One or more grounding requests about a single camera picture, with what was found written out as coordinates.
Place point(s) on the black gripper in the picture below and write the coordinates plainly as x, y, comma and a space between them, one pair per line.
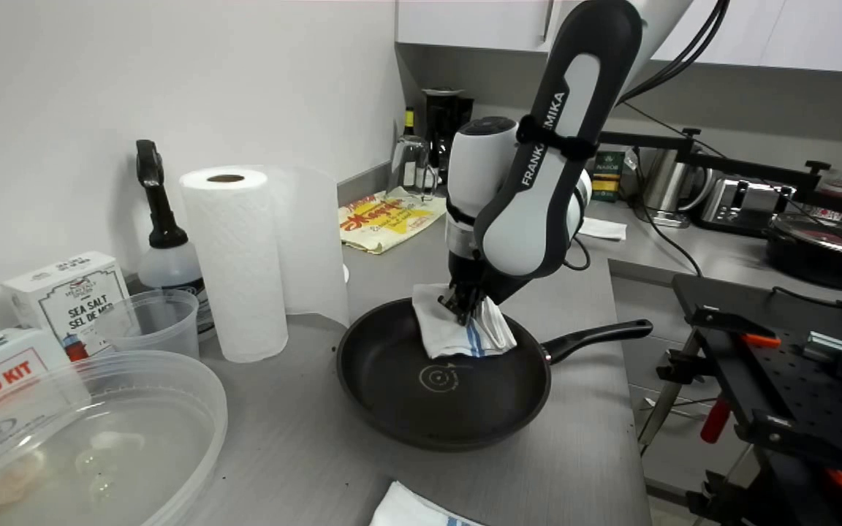
481, 288

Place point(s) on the large white blue-striped towel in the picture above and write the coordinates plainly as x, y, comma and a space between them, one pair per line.
451, 339

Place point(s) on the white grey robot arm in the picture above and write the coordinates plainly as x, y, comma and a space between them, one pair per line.
527, 222

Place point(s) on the black frying pan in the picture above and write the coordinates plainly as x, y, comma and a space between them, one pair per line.
468, 411

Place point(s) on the small folded white blue-striped towel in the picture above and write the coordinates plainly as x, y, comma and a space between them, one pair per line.
408, 511

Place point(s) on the white paper towel roll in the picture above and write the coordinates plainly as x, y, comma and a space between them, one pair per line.
234, 273

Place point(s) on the yellow red printed bag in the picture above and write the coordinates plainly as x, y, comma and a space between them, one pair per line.
392, 221

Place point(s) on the white paper packet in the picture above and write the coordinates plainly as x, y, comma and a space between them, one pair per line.
607, 228

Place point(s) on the black coffee maker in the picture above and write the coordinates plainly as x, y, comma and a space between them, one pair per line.
437, 126

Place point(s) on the green yellow carton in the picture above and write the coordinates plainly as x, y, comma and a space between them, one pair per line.
620, 175

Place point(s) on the steel kettle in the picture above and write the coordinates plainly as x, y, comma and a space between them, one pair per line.
670, 186

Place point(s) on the small clear plastic cup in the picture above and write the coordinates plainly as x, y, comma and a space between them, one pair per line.
168, 324

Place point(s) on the steel toaster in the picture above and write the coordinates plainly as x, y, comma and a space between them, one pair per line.
746, 203

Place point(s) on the spray bottle with black trigger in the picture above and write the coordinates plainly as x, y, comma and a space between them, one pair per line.
163, 234

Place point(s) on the large clear plastic bowl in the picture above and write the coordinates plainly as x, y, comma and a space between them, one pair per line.
148, 456

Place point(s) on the black lidded skillet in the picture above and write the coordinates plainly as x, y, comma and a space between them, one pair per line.
819, 251

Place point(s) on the black perforated workbench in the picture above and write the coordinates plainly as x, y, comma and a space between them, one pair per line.
819, 389

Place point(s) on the white sea salt box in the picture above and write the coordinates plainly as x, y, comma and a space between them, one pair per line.
79, 308

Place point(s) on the white first aid kit box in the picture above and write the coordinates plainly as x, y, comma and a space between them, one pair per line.
14, 380

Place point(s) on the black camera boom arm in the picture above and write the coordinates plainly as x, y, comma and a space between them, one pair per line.
657, 140

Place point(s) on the white wall cabinet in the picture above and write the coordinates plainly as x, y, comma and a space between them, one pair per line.
468, 18

